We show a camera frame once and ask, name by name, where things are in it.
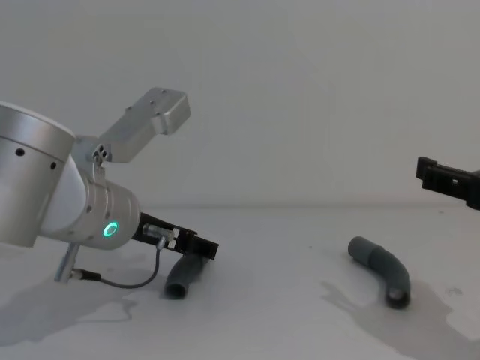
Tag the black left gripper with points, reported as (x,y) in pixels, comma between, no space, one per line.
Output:
(187,242)

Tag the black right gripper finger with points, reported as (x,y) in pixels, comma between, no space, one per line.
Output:
(446,179)

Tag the short grey curved pipe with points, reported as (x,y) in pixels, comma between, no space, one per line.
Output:
(184,273)

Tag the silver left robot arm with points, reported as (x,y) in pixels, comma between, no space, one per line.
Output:
(33,180)

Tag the long grey curved pipe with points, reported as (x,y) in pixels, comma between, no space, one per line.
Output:
(386,264)

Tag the white table cloth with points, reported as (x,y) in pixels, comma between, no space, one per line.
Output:
(270,322)

